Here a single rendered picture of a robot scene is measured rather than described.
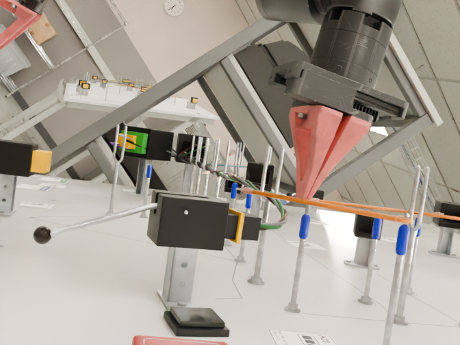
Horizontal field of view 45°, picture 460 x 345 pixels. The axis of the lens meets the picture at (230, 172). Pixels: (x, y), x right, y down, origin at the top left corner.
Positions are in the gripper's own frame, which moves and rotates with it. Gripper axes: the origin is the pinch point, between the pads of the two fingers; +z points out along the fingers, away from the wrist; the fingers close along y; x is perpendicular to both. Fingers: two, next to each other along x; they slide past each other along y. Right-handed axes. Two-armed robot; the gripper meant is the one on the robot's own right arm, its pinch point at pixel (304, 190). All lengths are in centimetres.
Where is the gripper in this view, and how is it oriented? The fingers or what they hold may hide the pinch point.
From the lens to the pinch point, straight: 46.8
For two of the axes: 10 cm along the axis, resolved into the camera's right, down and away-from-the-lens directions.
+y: -9.2, -3.0, -2.6
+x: 2.5, 0.6, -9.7
